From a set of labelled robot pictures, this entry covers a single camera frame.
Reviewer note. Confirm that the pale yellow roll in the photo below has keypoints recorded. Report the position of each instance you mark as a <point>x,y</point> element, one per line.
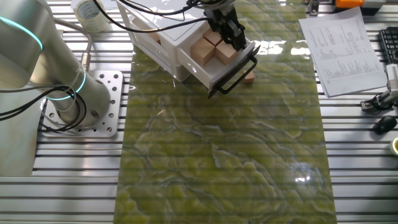
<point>395,146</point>

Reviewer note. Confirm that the orange block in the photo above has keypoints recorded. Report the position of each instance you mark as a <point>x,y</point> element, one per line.
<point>349,3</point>

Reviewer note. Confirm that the black computer mouse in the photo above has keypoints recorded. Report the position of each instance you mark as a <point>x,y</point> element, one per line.
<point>385,124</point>

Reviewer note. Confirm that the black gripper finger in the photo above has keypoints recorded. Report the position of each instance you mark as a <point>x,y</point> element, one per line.
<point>241,35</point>
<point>230,41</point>

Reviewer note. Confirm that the small grey clamp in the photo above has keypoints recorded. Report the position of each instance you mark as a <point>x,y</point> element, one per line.
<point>314,9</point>

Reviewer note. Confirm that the green marble pattern mat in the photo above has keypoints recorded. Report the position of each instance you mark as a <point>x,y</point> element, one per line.
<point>217,155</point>

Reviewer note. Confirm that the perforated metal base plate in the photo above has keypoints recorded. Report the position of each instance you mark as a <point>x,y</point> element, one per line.
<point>115,93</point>

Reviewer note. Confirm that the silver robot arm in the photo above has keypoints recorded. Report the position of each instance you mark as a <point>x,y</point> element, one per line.
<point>62,62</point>

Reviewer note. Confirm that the clear tape roll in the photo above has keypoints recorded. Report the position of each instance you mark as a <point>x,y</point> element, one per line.
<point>99,21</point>

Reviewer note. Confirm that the black keyboard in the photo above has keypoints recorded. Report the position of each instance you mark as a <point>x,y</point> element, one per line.
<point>390,40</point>

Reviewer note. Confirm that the paper sheet with printed tables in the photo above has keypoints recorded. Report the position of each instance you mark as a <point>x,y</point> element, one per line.
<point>342,62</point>

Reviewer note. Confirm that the white plastic drawer cabinet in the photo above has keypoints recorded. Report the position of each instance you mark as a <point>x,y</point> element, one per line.
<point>168,18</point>

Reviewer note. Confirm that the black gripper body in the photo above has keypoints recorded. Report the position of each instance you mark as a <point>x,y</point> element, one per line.
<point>222,21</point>

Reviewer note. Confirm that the white plain drawer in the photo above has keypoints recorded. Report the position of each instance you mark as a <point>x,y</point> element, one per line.
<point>158,59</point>

